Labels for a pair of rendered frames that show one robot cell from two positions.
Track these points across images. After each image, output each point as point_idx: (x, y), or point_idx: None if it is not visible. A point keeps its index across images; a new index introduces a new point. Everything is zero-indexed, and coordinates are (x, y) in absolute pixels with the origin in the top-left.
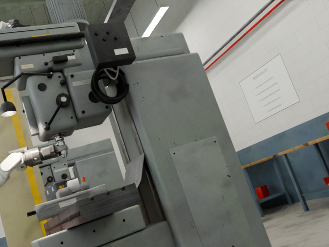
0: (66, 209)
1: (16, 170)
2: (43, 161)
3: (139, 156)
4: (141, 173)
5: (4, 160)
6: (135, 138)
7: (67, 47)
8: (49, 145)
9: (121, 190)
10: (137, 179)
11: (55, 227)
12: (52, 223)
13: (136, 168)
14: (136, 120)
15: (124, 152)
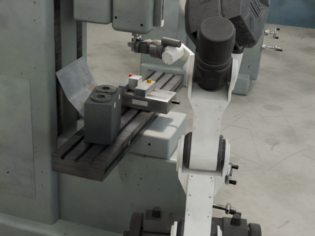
0: (172, 87)
1: (173, 62)
2: (150, 55)
3: (76, 60)
4: (91, 74)
5: (188, 48)
6: (78, 41)
7: None
8: (150, 39)
9: (152, 73)
10: (88, 80)
11: (144, 127)
12: (138, 130)
13: (80, 71)
14: (84, 24)
15: (57, 57)
